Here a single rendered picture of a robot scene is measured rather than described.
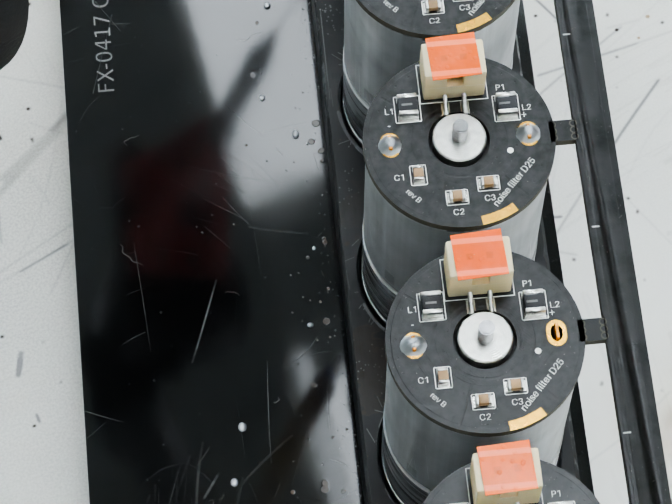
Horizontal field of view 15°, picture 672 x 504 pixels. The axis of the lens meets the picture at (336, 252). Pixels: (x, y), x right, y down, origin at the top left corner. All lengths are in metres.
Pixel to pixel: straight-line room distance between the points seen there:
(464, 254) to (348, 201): 0.06
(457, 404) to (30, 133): 0.11
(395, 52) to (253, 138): 0.05
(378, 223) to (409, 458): 0.03
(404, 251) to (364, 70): 0.03
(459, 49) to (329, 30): 0.06
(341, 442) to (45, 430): 0.05
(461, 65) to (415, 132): 0.01
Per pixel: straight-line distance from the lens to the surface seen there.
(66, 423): 0.38
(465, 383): 0.32
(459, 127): 0.33
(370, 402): 0.36
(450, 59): 0.33
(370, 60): 0.35
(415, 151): 0.33
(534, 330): 0.32
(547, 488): 0.31
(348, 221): 0.37
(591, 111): 0.33
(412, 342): 0.32
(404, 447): 0.33
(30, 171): 0.40
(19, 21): 0.24
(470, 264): 0.32
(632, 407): 0.32
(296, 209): 0.38
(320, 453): 0.37
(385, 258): 0.35
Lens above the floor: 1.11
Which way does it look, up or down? 66 degrees down
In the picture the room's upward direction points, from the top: straight up
